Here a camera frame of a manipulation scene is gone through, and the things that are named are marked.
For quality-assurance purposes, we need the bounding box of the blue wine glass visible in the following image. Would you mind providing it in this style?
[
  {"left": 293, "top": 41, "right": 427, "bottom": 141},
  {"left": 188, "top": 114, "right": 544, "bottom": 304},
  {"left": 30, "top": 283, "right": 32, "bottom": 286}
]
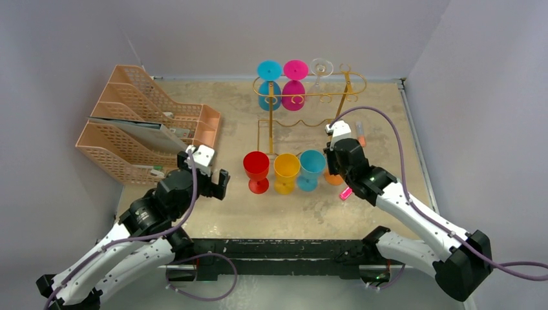
[
  {"left": 257, "top": 60, "right": 282, "bottom": 112},
  {"left": 297, "top": 149, "right": 326, "bottom": 192}
]

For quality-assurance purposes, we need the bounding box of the gold wire glass rack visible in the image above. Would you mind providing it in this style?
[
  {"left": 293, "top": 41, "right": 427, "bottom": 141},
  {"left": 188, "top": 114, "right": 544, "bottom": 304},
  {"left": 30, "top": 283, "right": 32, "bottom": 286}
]
[{"left": 252, "top": 57, "right": 368, "bottom": 156}]

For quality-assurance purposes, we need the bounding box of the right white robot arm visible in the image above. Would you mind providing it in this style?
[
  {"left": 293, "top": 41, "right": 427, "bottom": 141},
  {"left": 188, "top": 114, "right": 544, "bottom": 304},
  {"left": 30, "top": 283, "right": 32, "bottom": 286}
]
[{"left": 323, "top": 138, "right": 493, "bottom": 302}]

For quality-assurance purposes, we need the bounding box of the small orange-capped tube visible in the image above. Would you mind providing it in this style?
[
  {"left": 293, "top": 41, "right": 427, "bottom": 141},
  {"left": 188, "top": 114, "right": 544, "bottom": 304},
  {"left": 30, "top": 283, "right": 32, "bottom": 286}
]
[{"left": 355, "top": 121, "right": 366, "bottom": 147}]

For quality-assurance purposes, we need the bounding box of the orange wine glass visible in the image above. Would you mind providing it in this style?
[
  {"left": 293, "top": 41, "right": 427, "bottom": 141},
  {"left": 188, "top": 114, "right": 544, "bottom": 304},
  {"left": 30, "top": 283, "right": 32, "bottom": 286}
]
[{"left": 324, "top": 169, "right": 344, "bottom": 186}]

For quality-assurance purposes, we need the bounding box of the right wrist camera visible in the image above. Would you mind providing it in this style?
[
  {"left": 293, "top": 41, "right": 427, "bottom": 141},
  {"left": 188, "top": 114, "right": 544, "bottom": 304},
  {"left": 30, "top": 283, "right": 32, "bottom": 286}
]
[{"left": 325, "top": 120, "right": 352, "bottom": 150}]

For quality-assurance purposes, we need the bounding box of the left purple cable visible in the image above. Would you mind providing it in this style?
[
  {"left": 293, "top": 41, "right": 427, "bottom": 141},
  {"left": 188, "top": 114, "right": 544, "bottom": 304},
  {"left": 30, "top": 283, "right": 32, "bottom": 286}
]
[{"left": 43, "top": 147, "right": 238, "bottom": 310}]

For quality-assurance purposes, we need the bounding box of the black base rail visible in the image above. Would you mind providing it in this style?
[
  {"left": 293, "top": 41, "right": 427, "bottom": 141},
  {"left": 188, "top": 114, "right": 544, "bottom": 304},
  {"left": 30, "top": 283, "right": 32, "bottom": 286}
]
[{"left": 152, "top": 232, "right": 405, "bottom": 284}]

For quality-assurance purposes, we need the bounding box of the peach plastic file organizer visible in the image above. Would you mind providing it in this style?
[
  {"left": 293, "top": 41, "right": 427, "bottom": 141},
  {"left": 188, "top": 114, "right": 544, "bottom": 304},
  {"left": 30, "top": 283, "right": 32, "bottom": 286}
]
[{"left": 76, "top": 65, "right": 221, "bottom": 185}]

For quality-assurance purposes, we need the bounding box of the clear wine glass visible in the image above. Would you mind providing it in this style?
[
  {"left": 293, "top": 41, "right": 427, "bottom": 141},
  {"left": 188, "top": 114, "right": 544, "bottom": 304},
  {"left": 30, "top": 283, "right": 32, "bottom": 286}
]
[{"left": 309, "top": 58, "right": 334, "bottom": 88}]

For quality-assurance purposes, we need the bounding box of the pink highlighter marker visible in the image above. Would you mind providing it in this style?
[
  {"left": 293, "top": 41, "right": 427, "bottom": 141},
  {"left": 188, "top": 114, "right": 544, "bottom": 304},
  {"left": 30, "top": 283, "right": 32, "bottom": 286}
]
[{"left": 339, "top": 187, "right": 353, "bottom": 201}]

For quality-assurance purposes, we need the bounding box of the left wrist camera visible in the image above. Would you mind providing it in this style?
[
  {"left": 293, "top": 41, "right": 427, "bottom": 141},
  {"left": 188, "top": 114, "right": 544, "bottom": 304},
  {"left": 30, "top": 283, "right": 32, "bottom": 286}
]
[{"left": 186, "top": 145, "right": 216, "bottom": 176}]

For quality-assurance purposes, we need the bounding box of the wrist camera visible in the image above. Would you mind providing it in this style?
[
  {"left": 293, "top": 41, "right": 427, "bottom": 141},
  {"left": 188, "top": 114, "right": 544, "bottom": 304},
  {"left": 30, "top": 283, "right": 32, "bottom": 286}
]
[
  {"left": 186, "top": 145, "right": 216, "bottom": 176},
  {"left": 325, "top": 120, "right": 352, "bottom": 150}
]

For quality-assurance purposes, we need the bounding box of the red wine glass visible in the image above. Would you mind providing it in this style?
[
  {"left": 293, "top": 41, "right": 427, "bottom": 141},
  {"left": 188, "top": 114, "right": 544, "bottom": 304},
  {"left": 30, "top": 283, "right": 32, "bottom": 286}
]
[{"left": 243, "top": 150, "right": 270, "bottom": 194}]

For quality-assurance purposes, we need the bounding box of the yellow wine glass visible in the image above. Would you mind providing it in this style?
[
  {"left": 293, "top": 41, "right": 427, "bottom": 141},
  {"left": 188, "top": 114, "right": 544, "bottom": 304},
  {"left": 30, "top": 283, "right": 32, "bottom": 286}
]
[{"left": 273, "top": 153, "right": 300, "bottom": 195}]

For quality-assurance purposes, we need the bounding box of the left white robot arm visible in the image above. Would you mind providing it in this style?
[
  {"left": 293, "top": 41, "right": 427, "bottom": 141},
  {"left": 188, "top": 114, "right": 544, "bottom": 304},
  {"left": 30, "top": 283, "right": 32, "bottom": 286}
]
[{"left": 36, "top": 145, "right": 230, "bottom": 309}]

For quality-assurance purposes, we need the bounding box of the magenta wine glass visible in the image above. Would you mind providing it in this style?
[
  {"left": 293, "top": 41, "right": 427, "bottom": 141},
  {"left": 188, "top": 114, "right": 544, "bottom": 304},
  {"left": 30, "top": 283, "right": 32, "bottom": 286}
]
[{"left": 282, "top": 59, "right": 309, "bottom": 111}]

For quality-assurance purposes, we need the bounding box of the grey folder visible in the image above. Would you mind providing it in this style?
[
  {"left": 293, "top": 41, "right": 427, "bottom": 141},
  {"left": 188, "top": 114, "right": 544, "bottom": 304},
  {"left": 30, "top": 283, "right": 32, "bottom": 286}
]
[{"left": 88, "top": 116, "right": 188, "bottom": 154}]

